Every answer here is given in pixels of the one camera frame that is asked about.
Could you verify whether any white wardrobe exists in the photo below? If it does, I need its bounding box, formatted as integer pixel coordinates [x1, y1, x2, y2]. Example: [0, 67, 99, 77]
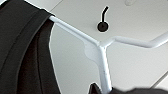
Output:
[0, 0, 168, 94]

